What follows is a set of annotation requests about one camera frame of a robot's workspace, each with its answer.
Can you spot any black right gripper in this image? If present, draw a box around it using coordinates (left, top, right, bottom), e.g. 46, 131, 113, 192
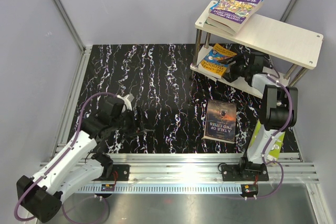
217, 54, 250, 84

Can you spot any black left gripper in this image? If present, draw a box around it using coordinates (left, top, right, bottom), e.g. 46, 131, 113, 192
111, 105, 155, 137

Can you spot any yellow 39-storey treehouse book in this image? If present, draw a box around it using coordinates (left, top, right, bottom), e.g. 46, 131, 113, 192
197, 44, 237, 79

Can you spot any orange 78-storey treehouse book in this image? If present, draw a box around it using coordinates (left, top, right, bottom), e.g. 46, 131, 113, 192
204, 17, 237, 35

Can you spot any dark tale of two cities book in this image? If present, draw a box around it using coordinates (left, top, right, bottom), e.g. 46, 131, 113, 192
203, 100, 236, 144

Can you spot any purple treehouse book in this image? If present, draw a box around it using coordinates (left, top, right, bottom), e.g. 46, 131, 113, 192
209, 0, 265, 33

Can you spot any lime green treehouse book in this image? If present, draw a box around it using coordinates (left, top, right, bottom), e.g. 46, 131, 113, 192
247, 121, 285, 164

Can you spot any dark blue treehouse book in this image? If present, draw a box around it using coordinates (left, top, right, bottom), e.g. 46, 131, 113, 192
197, 60, 208, 71

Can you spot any green 104-storey treehouse book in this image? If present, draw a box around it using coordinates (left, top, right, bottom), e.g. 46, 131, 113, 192
204, 0, 239, 35

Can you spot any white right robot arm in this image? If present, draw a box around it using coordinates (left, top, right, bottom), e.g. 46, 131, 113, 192
218, 53, 298, 182

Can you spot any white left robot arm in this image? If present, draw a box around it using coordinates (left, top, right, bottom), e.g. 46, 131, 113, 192
14, 92, 154, 223

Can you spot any white two-tier shelf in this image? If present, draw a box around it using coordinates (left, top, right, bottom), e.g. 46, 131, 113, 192
190, 0, 323, 87

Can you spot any black marble pattern mat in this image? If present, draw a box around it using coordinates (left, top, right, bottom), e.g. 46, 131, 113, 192
70, 44, 261, 154

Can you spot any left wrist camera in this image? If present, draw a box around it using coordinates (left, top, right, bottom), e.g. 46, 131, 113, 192
117, 93, 134, 110

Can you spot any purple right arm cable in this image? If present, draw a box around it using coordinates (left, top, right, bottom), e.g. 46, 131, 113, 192
262, 66, 293, 198

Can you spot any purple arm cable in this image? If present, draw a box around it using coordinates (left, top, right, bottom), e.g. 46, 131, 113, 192
262, 66, 293, 198
14, 92, 119, 223

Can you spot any aluminium mounting rail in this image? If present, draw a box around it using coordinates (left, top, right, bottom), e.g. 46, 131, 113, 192
34, 153, 320, 186

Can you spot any white slotted cable duct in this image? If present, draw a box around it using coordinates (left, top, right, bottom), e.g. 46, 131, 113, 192
77, 183, 242, 195

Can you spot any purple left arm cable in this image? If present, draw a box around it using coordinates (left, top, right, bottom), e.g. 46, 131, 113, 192
14, 92, 119, 223

